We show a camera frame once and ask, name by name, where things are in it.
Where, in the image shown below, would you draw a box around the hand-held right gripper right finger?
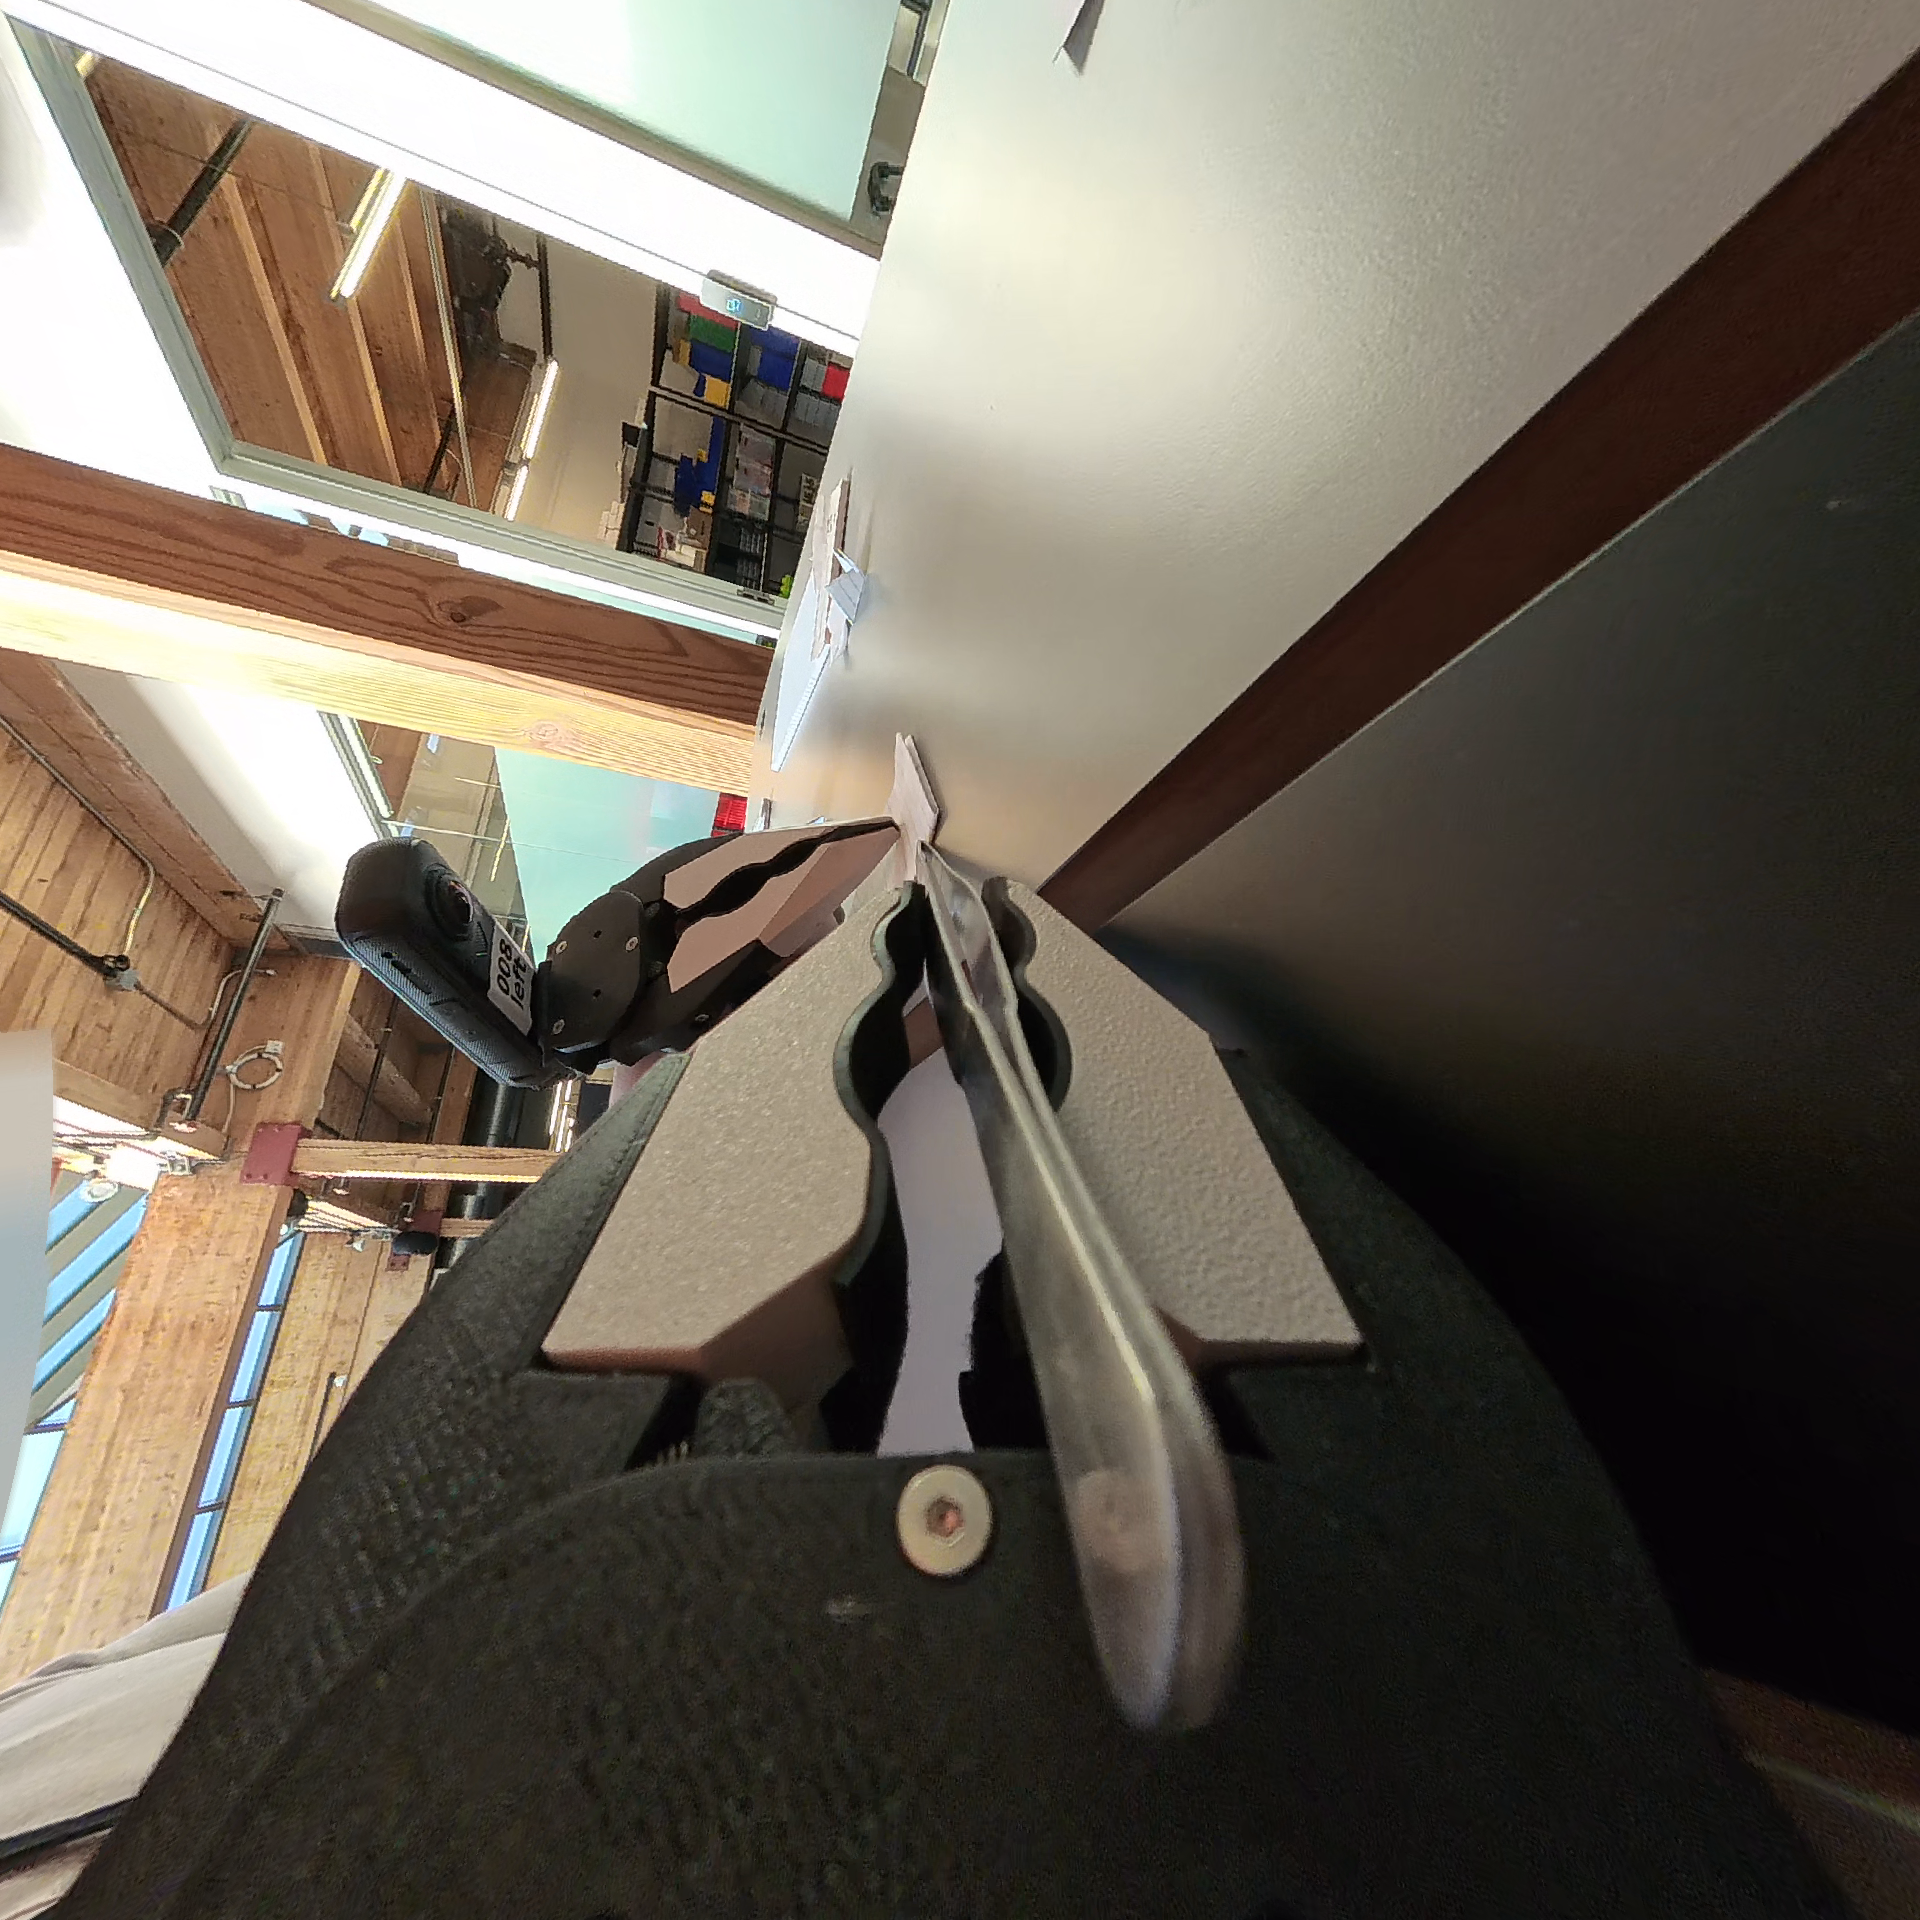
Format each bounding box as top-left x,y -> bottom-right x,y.
983,877 -> 1368,1374

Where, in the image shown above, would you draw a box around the metal tweezers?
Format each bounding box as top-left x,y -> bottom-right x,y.
914,844 -> 1251,1735

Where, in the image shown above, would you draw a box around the frosted glass panel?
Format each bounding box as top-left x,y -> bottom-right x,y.
322,0 -> 932,264

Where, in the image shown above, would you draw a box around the shelves with coloured bins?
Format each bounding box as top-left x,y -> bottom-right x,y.
621,286 -> 855,597

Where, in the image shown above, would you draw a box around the wooden beam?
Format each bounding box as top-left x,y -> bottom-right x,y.
0,440 -> 776,782

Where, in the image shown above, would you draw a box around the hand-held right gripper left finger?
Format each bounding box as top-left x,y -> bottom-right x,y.
540,884 -> 928,1454

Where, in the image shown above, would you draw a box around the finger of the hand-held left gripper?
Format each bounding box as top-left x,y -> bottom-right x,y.
669,828 -> 906,994
656,816 -> 906,916

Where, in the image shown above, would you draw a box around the window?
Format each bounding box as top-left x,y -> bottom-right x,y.
0,1183 -> 301,1614

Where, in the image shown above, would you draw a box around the beige shirt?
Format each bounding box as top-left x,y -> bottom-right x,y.
0,1575 -> 250,1920

